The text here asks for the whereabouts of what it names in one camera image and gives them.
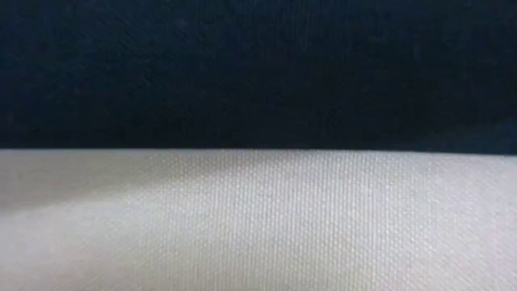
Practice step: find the navy fabric bin white stripe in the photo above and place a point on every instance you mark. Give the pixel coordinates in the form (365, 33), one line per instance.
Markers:
(258, 81)

